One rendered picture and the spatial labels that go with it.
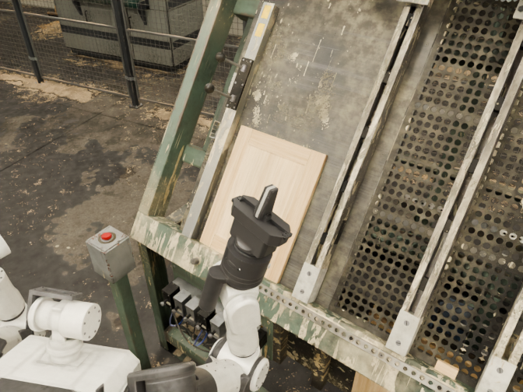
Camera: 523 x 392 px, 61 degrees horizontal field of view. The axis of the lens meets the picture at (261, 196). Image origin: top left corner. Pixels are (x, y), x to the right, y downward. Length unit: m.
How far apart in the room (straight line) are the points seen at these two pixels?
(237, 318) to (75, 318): 0.29
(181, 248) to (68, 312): 0.97
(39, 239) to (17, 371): 2.56
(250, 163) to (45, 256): 1.97
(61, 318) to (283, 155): 1.00
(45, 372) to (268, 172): 1.03
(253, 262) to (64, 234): 2.71
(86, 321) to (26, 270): 2.40
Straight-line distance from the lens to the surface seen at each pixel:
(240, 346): 1.04
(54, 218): 3.62
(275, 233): 0.76
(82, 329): 0.87
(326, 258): 1.49
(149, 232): 1.91
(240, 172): 1.70
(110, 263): 1.81
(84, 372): 0.91
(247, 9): 1.96
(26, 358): 0.98
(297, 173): 1.59
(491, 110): 1.42
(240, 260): 0.81
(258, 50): 1.77
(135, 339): 2.23
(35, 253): 3.37
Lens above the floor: 2.08
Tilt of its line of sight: 37 degrees down
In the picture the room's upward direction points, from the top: straight up
